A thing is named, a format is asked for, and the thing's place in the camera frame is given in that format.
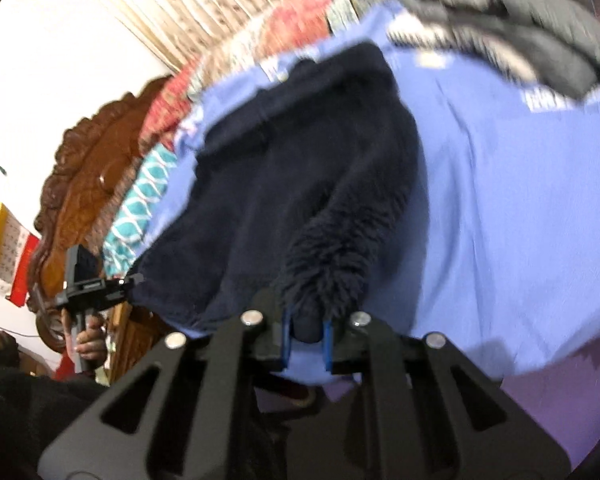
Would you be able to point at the teal white patterned pillow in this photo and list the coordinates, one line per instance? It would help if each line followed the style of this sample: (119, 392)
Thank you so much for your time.
(126, 237)

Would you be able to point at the dark navy fleece garment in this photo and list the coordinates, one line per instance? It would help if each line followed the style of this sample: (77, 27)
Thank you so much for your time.
(296, 193)

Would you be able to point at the person's left hand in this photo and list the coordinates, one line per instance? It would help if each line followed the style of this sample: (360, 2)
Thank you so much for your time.
(90, 344)

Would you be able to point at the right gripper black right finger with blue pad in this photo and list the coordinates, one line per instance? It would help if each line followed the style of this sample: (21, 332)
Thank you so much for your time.
(429, 413)

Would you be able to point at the carved wooden headboard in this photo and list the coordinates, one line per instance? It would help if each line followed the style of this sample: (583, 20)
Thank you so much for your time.
(95, 166)

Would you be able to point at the yellow red wall calendar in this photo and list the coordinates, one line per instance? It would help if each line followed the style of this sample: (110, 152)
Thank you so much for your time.
(17, 245)

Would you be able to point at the red floral blanket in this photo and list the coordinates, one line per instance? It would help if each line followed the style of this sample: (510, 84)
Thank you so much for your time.
(285, 26)

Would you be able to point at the blue printed bed sheet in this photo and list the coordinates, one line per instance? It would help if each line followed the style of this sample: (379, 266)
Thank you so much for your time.
(500, 246)

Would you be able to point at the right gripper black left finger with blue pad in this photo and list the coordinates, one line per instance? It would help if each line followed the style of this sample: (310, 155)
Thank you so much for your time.
(187, 410)

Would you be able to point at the grey padded jacket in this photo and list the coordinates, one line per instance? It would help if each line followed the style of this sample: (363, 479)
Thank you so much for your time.
(559, 38)

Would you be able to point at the white patterned knit sweater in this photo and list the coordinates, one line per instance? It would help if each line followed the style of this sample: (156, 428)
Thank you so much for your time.
(408, 30)

